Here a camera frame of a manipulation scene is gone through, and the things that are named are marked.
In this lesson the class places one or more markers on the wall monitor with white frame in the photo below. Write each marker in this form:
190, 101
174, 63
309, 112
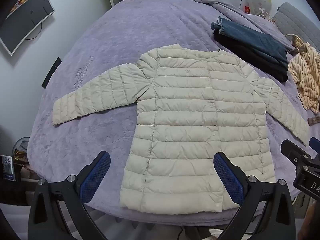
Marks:
22, 22

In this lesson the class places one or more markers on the printed magazine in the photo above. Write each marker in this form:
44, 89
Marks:
7, 167

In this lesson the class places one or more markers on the striped beige cloth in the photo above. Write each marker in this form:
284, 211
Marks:
305, 80

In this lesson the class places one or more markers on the cream puffer jacket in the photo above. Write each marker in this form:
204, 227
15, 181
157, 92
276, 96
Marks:
185, 120

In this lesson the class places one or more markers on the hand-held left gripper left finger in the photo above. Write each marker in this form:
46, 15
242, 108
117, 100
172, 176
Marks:
96, 177

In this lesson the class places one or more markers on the grey padded headboard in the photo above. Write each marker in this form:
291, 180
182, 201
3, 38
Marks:
295, 20

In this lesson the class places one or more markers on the black garment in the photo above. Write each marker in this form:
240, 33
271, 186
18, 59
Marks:
250, 58

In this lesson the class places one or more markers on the purple bed blanket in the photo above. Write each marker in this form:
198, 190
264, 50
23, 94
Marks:
125, 42

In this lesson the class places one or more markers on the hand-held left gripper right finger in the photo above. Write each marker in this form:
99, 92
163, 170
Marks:
228, 177

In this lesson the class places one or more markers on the black rectangular panel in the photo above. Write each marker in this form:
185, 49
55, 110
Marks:
51, 73

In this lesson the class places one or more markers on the blue jeans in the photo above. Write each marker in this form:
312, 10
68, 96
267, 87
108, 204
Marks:
255, 40

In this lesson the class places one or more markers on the orange flower decoration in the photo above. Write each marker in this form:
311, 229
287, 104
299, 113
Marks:
21, 2

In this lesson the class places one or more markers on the dark floor fan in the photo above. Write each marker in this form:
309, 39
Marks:
21, 146

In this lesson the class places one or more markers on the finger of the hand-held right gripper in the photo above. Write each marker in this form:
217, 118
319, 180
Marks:
315, 143
291, 150

